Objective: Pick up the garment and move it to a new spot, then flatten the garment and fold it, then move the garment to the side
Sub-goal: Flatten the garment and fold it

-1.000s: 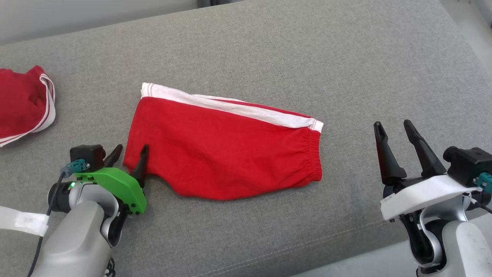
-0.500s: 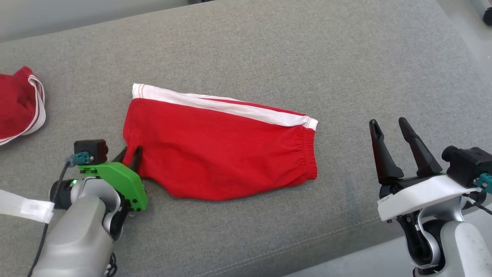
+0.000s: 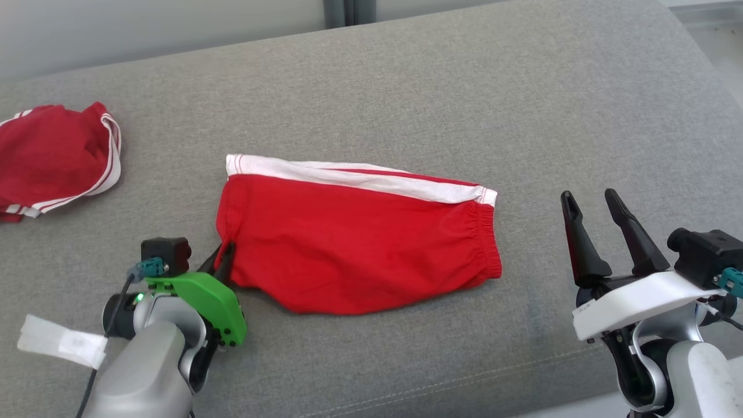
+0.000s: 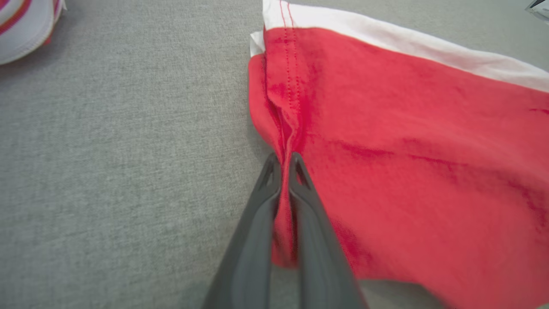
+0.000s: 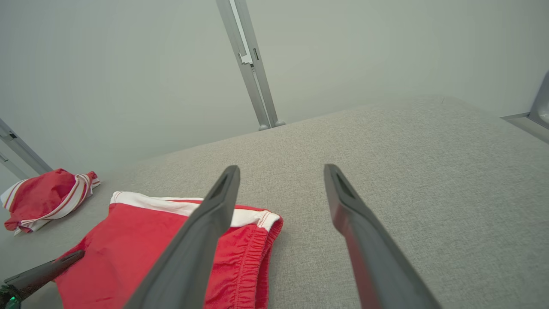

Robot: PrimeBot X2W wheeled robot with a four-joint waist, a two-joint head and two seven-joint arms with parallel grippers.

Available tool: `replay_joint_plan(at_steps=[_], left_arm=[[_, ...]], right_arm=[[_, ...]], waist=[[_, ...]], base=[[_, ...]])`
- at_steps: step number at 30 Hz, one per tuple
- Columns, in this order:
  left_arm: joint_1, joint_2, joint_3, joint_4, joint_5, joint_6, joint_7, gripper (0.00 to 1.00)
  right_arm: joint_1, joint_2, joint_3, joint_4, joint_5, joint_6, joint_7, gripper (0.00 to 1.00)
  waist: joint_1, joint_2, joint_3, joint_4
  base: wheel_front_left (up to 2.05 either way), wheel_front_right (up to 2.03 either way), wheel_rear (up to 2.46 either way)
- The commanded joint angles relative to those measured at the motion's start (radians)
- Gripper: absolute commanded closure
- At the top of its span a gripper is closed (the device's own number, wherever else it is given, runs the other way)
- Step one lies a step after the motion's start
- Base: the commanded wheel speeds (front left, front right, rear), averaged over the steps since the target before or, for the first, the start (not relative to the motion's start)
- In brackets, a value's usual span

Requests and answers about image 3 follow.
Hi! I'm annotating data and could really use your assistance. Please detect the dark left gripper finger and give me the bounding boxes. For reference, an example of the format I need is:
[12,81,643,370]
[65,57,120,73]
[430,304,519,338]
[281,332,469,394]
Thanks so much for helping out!
[197,244,224,274]
[214,241,236,286]

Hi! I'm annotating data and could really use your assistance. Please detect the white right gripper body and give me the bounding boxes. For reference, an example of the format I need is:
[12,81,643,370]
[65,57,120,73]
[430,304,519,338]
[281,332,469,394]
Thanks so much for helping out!
[572,271,727,343]

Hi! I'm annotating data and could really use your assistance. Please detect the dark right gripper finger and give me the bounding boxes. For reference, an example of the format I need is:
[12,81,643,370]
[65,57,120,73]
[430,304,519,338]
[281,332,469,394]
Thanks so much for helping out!
[604,188,672,278]
[560,190,613,289]

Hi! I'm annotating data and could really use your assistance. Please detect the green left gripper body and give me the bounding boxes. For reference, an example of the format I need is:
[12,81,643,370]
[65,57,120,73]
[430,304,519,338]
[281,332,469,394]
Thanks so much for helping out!
[145,271,248,348]

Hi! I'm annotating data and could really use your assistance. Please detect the red shorts with white stripe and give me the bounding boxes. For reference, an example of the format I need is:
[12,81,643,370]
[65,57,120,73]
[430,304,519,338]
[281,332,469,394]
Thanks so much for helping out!
[214,153,503,316]

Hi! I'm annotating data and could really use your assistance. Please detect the red jersey with striped trim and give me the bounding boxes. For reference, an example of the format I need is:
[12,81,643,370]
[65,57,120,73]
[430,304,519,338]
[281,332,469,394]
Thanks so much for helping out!
[0,101,123,224]

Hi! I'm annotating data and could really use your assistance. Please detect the left black cable teal plug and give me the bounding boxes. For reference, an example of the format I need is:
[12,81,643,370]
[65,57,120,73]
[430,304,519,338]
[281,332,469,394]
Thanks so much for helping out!
[74,259,170,418]

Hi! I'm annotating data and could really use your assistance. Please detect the white label on left cable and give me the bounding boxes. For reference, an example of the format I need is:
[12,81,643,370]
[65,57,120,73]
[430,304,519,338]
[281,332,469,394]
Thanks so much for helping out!
[17,313,109,370]

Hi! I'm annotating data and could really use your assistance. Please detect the grey double partition post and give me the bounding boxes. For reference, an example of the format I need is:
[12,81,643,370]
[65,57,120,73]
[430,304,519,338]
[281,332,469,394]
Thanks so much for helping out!
[323,0,379,29]

